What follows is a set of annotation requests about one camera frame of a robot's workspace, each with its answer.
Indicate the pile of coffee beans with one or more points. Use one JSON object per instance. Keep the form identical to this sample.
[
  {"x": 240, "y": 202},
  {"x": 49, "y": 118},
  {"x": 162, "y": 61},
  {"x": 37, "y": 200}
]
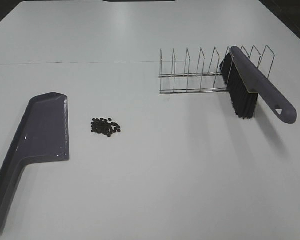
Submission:
[{"x": 104, "y": 126}]

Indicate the purple brush black bristles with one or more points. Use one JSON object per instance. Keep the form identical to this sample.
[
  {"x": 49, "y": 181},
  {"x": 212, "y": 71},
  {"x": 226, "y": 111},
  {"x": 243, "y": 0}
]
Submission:
[{"x": 245, "y": 83}]

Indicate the purple plastic dustpan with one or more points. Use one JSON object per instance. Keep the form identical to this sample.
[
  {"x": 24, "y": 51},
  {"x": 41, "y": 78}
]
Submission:
[{"x": 41, "y": 137}]

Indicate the chrome wire dish rack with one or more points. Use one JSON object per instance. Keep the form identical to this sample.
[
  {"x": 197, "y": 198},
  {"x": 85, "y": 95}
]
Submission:
[{"x": 193, "y": 75}]

